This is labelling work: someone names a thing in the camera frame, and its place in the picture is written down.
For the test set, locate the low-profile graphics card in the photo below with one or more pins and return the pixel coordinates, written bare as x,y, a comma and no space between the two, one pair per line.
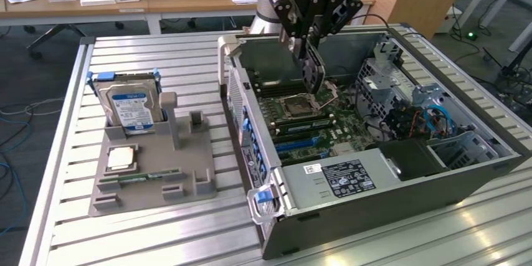
313,73

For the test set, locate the perforated metal cage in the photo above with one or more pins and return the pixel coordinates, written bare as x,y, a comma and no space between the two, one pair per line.
381,91

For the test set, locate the green motherboard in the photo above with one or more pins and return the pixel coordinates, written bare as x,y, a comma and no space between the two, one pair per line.
344,122

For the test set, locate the black RAM stick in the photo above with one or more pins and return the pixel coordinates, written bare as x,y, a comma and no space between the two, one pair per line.
303,126

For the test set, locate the blue expansion slot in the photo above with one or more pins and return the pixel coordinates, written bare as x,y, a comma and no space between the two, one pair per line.
297,146

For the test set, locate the black tripod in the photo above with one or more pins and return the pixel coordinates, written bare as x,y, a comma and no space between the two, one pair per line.
515,60

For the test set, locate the silver chipset heatsink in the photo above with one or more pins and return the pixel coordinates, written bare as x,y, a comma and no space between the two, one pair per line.
344,149

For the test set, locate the hard disk with blue caddy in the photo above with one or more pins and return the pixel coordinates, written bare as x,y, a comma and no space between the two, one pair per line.
128,110

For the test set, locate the silver disk bay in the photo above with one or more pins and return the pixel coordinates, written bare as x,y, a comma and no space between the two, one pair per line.
477,147

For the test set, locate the black chair base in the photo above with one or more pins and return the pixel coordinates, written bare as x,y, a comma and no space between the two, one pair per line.
53,34

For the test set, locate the grey parts rack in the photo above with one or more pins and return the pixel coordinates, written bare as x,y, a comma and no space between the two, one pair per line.
157,160

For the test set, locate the grey power supply unit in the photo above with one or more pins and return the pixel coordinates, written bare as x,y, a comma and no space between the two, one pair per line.
307,191

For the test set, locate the blue case latch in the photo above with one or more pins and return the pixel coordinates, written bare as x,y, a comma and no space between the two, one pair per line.
261,197

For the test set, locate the CPU chip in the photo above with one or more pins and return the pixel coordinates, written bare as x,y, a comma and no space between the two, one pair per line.
119,159

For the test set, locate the green RAM stick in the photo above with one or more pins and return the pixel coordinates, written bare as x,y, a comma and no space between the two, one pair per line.
137,178

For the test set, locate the dark grey PC case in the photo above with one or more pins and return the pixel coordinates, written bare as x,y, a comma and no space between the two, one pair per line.
373,216

